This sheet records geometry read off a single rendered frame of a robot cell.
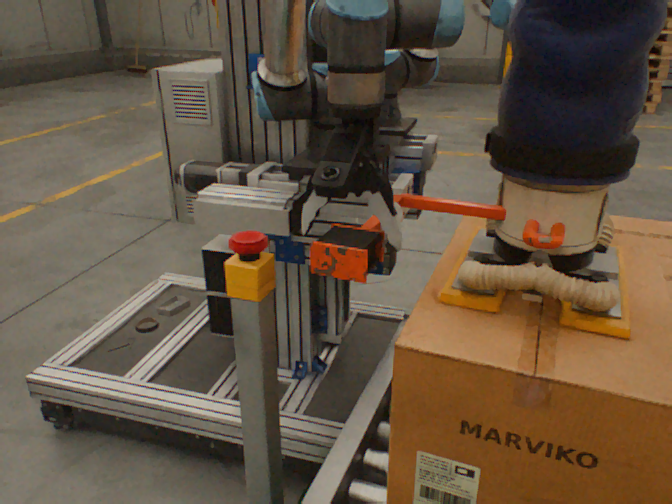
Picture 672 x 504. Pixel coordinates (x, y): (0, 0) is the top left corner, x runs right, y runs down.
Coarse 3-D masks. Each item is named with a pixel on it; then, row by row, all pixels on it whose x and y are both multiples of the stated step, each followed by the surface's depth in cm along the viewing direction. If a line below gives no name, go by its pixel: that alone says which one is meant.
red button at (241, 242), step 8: (240, 232) 100; (248, 232) 100; (256, 232) 100; (232, 240) 97; (240, 240) 97; (248, 240) 97; (256, 240) 97; (264, 240) 98; (232, 248) 96; (240, 248) 95; (248, 248) 95; (256, 248) 96; (264, 248) 97; (240, 256) 98; (248, 256) 98; (256, 256) 98
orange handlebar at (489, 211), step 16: (416, 208) 102; (432, 208) 101; (448, 208) 100; (464, 208) 99; (480, 208) 98; (496, 208) 97; (368, 224) 90; (528, 224) 90; (560, 224) 90; (528, 240) 86; (544, 240) 85; (560, 240) 85
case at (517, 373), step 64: (448, 256) 112; (640, 256) 112; (448, 320) 90; (512, 320) 90; (640, 320) 90; (448, 384) 83; (512, 384) 79; (576, 384) 76; (640, 384) 75; (448, 448) 88; (512, 448) 83; (576, 448) 79; (640, 448) 76
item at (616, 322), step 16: (624, 272) 101; (624, 288) 96; (576, 304) 90; (624, 304) 91; (560, 320) 88; (576, 320) 87; (592, 320) 86; (608, 320) 86; (624, 320) 86; (624, 336) 85
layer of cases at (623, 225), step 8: (616, 216) 247; (616, 224) 239; (624, 224) 239; (632, 224) 238; (640, 224) 238; (648, 224) 238; (656, 224) 238; (664, 224) 238; (616, 232) 230; (624, 232) 230; (632, 232) 230; (640, 232) 230; (648, 232) 230; (656, 232) 230; (664, 232) 230; (656, 240) 223; (664, 240) 223; (656, 248) 216; (664, 248) 216; (664, 256) 209; (664, 264) 203; (664, 272) 197
